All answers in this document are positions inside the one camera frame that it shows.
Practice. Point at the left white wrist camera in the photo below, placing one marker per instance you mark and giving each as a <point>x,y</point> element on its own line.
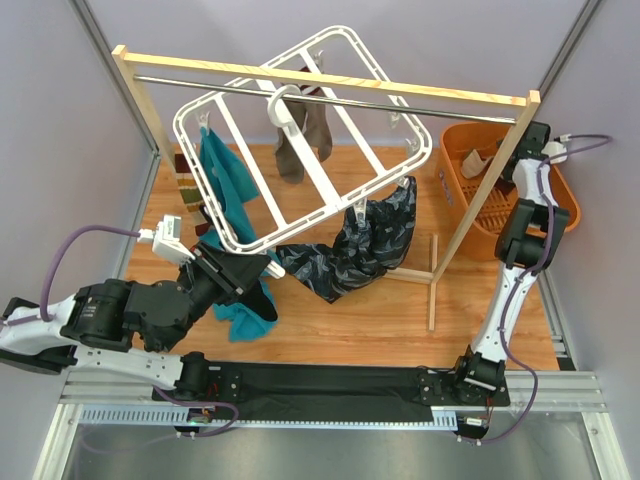
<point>165,240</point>

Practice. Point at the teal towel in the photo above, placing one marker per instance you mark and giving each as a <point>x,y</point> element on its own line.
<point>233,186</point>

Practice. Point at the white plastic clip hanger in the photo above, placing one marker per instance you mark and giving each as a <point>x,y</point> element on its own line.
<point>419,151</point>

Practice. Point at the dark patterned shorts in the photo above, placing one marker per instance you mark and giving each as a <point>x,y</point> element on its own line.
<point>358,256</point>

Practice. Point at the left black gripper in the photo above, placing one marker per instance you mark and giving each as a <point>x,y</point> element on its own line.
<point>223,275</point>

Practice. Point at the white clip holding shorts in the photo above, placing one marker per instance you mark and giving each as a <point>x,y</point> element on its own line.
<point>360,211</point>

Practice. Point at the beige maroon-cuffed sock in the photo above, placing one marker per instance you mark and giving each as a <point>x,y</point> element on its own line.
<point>317,131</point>
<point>288,163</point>

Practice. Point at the white hanger clip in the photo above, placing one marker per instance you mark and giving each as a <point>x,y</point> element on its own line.
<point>274,270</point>

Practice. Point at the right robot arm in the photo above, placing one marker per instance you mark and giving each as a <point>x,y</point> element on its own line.
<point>525,248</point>

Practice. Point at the wooden clothes rack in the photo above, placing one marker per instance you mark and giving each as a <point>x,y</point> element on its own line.
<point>313,80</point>

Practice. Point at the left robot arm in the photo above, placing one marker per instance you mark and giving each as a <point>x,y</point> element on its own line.
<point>130,328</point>

